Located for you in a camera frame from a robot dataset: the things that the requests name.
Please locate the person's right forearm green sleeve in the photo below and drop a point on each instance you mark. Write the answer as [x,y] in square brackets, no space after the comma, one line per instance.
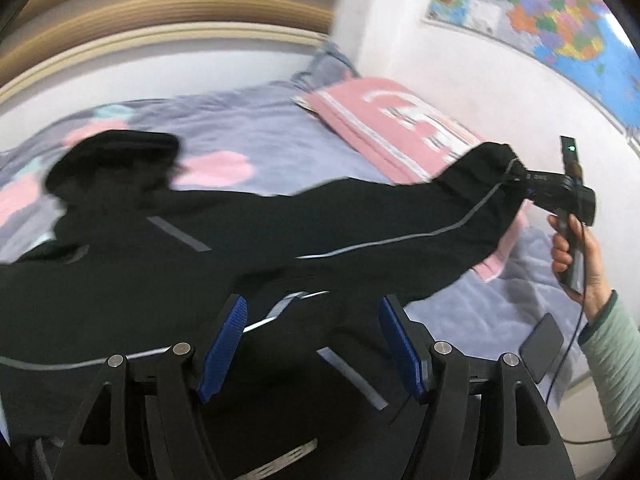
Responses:
[615,360]

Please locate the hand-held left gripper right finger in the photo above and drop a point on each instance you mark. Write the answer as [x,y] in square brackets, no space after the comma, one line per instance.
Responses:
[400,352]

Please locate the colourful wall map poster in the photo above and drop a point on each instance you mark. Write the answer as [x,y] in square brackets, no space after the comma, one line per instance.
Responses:
[575,20]

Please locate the grey floral bed quilt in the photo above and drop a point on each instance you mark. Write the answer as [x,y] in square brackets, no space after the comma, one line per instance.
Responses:
[250,125]

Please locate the black smartphone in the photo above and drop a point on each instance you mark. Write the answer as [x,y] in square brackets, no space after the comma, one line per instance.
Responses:
[542,347]

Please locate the grey blue pillow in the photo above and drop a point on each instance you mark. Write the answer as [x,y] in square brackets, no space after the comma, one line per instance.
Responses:
[327,62]

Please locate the pink pillow with white print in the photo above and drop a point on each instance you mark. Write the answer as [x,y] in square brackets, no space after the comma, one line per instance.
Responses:
[380,120]

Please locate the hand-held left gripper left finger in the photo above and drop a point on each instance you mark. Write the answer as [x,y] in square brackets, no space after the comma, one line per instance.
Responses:
[225,347]

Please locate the black jacket with grey stripes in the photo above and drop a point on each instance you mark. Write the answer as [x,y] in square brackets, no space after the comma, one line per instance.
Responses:
[300,230]

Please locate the person's right hand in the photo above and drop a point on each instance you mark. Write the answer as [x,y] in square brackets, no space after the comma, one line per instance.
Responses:
[592,260]

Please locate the wooden slatted headboard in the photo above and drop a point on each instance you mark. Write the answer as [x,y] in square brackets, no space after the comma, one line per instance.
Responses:
[150,10]

